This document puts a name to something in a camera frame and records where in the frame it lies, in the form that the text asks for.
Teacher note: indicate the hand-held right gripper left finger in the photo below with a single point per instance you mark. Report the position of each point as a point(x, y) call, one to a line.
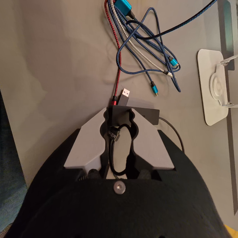
point(83, 148)

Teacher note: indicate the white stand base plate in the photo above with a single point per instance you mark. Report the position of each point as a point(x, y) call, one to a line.
point(208, 93)

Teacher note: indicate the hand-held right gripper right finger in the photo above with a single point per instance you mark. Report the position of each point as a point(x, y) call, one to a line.
point(152, 148)

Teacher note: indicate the black usb hub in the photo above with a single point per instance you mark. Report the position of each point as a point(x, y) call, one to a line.
point(119, 115)

